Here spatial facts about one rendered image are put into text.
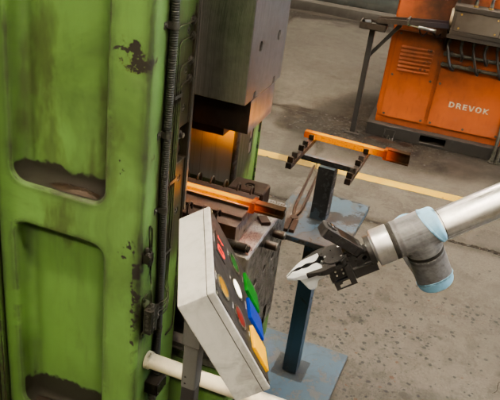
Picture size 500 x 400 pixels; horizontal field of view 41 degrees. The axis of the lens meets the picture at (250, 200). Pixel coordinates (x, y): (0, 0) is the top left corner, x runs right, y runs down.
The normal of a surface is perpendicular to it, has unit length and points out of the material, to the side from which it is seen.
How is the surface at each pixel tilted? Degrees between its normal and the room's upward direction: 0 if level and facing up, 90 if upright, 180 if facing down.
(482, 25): 90
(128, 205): 89
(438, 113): 90
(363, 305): 0
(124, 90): 89
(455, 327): 0
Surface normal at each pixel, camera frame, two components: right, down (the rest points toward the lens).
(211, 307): 0.08, 0.48
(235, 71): -0.34, 0.40
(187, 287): -0.40, -0.79
